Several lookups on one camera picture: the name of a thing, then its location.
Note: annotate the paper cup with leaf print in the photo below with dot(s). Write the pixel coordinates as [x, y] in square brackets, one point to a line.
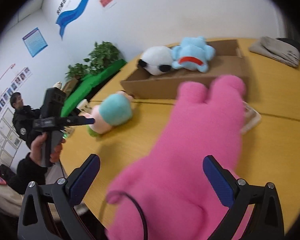
[84, 106]

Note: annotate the grey folded cloth bag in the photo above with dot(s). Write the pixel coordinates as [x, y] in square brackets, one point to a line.
[284, 50]

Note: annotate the blue framed wall poster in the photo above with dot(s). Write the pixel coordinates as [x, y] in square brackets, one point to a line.
[34, 42]

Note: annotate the pink pig plush teal shirt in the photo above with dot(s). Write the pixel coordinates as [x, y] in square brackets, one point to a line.
[113, 111]

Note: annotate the white clear phone case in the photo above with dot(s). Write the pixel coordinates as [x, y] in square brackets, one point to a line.
[251, 118]

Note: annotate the green potted plant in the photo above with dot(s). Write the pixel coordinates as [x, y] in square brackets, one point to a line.
[102, 56]

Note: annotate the brown cardboard box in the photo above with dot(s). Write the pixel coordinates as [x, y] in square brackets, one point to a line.
[229, 60]

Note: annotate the light blue plush toy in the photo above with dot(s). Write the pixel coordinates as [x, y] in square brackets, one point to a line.
[193, 53]

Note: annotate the pink bear plush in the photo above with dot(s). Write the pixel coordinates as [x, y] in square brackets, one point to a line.
[167, 193]

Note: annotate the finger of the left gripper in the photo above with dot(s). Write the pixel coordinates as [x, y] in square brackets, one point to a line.
[77, 121]

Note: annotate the person in black jacket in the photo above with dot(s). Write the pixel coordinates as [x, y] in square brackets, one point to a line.
[23, 118]

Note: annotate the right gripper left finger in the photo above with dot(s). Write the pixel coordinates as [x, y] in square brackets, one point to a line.
[36, 220]

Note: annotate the white panda plush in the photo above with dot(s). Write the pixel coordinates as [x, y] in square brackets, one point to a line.
[156, 60]

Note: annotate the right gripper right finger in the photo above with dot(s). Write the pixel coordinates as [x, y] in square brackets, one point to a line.
[266, 219]

